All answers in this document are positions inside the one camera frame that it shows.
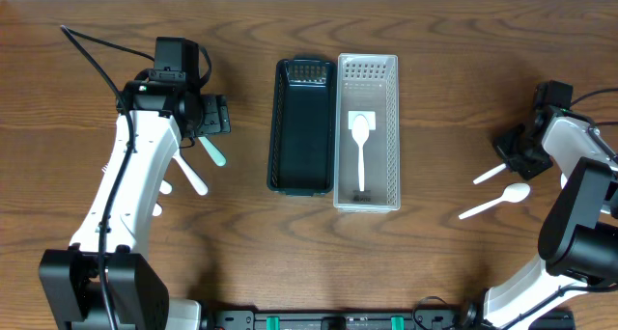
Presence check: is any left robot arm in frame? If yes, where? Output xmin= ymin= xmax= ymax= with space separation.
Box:
xmin=39 ymin=37 xmax=219 ymax=329

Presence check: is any white label sticker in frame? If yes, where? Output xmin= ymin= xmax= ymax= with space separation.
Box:
xmin=348 ymin=111 xmax=377 ymax=130

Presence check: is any black plastic basket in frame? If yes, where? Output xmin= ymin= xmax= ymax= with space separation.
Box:
xmin=267 ymin=57 xmax=336 ymax=197

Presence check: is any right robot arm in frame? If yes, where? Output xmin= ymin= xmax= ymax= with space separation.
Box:
xmin=460 ymin=80 xmax=617 ymax=329

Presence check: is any teal handled plastic fork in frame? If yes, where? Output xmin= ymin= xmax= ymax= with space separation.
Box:
xmin=199 ymin=136 xmax=227 ymax=167

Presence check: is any white plastic spoon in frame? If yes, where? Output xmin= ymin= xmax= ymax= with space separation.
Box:
xmin=351 ymin=115 xmax=370 ymax=192
xmin=560 ymin=174 xmax=611 ymax=214
xmin=473 ymin=163 xmax=507 ymax=184
xmin=459 ymin=183 xmax=531 ymax=220
xmin=173 ymin=151 xmax=209 ymax=196

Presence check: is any clear perforated plastic basket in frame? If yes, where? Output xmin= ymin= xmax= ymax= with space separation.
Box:
xmin=333 ymin=53 xmax=401 ymax=213

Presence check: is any white plastic fork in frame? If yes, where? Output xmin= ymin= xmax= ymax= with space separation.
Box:
xmin=100 ymin=163 xmax=164 ymax=218
xmin=159 ymin=179 xmax=173 ymax=195

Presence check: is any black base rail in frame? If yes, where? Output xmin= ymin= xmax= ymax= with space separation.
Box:
xmin=201 ymin=308 xmax=458 ymax=330

